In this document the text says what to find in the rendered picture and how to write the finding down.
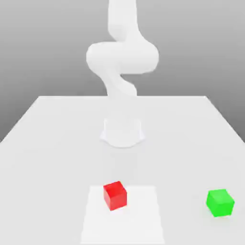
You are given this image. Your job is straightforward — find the small green cube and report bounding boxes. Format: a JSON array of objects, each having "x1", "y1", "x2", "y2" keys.
[{"x1": 206, "y1": 189, "x2": 235, "y2": 218}]

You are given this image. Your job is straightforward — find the small red cube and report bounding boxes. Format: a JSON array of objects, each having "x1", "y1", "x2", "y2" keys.
[{"x1": 103, "y1": 180, "x2": 128, "y2": 212}]

